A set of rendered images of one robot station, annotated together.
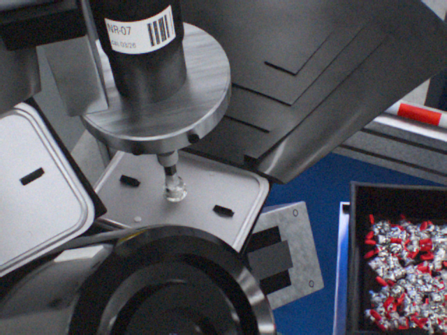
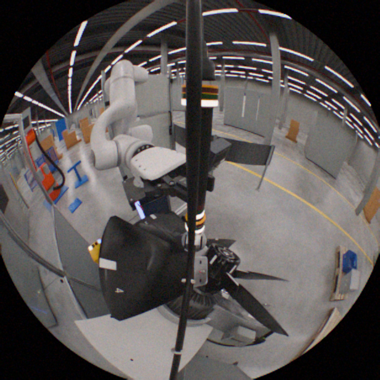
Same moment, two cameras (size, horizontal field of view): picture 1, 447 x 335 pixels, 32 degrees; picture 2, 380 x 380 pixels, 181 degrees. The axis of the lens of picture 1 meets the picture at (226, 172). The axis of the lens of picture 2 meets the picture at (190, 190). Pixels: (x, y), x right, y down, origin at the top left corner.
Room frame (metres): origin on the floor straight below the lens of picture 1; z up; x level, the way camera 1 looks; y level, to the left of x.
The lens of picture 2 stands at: (0.20, 0.20, 1.63)
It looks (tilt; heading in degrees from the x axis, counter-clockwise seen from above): 43 degrees down; 284
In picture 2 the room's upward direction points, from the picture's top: straight up
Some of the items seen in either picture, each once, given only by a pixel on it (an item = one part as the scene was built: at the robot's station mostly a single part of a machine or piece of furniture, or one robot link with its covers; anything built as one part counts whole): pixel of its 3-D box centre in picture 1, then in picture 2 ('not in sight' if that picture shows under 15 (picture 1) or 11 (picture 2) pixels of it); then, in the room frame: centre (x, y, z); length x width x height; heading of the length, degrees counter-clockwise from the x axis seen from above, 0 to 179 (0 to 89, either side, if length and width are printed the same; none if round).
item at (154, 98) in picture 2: not in sight; (144, 126); (1.40, -1.64, 1.10); 1.21 x 0.06 x 2.20; 63
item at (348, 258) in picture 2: not in sight; (350, 262); (-2.96, 0.02, 0.25); 0.60 x 0.41 x 0.22; 160
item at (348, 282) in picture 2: not in sight; (350, 283); (-2.78, 0.49, 0.31); 0.60 x 0.42 x 0.33; 160
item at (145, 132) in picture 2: not in sight; (140, 142); (0.71, -0.50, 1.32); 0.19 x 0.12 x 0.24; 36
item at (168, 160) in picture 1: (168, 162); not in sight; (0.23, 0.03, 1.22); 0.01 x 0.01 x 0.05
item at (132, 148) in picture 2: not in sight; (142, 157); (0.38, -0.05, 1.48); 0.09 x 0.03 x 0.08; 63
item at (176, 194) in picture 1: (175, 195); not in sight; (0.23, 0.03, 1.19); 0.01 x 0.01 x 0.03
